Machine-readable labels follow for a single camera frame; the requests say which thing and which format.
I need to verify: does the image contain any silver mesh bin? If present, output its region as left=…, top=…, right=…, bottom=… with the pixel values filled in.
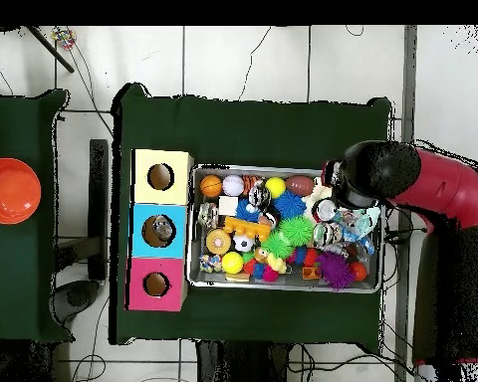
left=185, top=163, right=386, bottom=294

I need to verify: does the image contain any wooden box with three holes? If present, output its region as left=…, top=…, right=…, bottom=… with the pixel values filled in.
left=124, top=148, right=195, bottom=312

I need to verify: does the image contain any brown toy football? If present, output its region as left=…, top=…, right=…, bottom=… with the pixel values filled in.
left=284, top=175, right=317, bottom=197

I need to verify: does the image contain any blue koosh ball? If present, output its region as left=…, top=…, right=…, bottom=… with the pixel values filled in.
left=271, top=189, right=308, bottom=221

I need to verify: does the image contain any smooth yellow ball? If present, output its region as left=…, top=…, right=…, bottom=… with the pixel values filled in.
left=264, top=176, right=288, bottom=199

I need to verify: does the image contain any dark green tablecloth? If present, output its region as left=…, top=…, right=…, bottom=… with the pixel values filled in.
left=109, top=82, right=393, bottom=355
left=0, top=89, right=74, bottom=344

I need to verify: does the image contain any white toy baseball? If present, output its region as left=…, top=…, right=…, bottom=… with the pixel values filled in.
left=221, top=174, right=246, bottom=198

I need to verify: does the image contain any purple spiky ball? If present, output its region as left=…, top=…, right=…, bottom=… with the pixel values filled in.
left=315, top=250, right=358, bottom=290

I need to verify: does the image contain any orange toy building block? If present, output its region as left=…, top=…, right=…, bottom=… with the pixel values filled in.
left=222, top=215, right=273, bottom=243

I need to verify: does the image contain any small orange-red ball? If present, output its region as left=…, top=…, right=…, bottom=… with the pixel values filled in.
left=349, top=261, right=368, bottom=283

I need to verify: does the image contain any orange toy basketball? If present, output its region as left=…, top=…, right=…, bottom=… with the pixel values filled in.
left=199, top=174, right=224, bottom=199

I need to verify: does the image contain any yellow tennis ball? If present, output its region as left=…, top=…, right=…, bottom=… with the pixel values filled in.
left=221, top=251, right=245, bottom=276

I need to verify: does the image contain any black rod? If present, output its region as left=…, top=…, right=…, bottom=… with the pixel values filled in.
left=25, top=25, right=76, bottom=74

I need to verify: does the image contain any orange plastic bowl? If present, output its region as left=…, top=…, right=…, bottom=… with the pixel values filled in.
left=0, top=157, right=42, bottom=226

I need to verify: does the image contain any black cable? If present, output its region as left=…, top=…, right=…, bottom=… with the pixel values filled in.
left=384, top=226, right=428, bottom=245

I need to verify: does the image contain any grey floor cable cover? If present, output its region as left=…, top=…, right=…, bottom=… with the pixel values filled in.
left=394, top=25, right=418, bottom=382

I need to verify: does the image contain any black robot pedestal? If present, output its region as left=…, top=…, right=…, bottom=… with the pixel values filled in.
left=194, top=339, right=290, bottom=382

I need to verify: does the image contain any colourful rope toy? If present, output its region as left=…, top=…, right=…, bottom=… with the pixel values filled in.
left=49, top=27, right=78, bottom=51

